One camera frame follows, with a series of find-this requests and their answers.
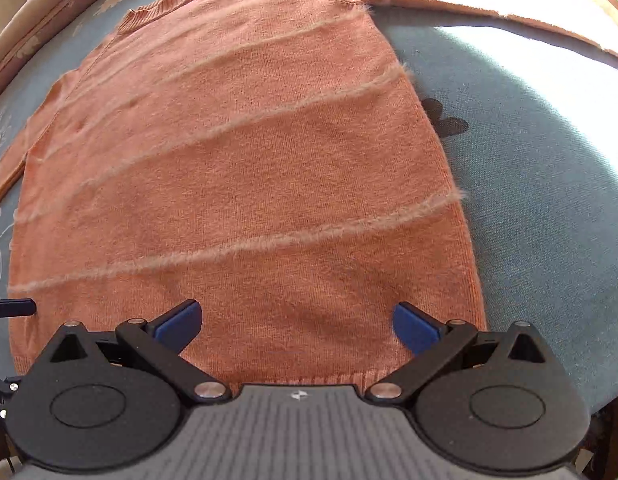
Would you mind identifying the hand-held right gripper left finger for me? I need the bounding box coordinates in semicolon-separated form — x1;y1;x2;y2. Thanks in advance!
49;299;230;403

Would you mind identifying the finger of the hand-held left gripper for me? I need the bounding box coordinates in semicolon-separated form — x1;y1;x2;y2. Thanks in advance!
0;290;38;319

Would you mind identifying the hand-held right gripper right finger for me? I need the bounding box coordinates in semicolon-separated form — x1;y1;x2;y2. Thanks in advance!
366;301;547;403

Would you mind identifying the orange knit sweater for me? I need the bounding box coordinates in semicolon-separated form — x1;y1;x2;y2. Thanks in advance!
0;0;618;392

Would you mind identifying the folded floral quilt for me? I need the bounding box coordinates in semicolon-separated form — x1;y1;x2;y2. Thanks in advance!
0;0;166;107

